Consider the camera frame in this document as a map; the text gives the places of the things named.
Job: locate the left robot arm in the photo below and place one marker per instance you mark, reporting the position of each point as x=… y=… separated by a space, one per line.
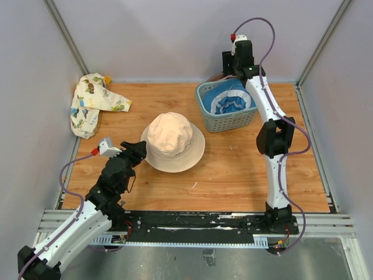
x=98 y=211

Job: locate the blue hat in basket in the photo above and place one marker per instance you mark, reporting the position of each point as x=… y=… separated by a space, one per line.
x=227 y=98

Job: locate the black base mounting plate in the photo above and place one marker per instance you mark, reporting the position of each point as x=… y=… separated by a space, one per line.
x=167 y=227

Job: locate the small yellow object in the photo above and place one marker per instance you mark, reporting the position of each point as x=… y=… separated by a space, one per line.
x=107 y=79

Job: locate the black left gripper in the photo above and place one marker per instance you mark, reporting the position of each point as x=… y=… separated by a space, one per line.
x=136 y=151

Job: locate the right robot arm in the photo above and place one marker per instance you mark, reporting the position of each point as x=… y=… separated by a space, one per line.
x=274 y=138

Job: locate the grey plastic basket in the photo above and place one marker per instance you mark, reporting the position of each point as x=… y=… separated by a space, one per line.
x=223 y=122

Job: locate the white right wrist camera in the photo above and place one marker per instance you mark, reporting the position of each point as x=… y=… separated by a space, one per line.
x=236 y=38

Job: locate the cartoon print cloth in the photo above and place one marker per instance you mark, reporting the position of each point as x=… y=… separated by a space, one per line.
x=91 y=96

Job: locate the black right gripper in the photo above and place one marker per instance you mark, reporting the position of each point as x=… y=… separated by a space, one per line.
x=228 y=59

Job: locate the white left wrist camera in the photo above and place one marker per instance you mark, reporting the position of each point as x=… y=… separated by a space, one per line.
x=106 y=148

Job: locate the black pink-lined hat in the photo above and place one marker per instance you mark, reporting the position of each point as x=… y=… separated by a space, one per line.
x=220 y=77

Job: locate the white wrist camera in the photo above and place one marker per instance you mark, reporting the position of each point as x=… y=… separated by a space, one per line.
x=236 y=38
x=106 y=148

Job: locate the beige bucket hat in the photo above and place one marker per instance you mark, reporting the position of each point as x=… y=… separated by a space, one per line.
x=173 y=143

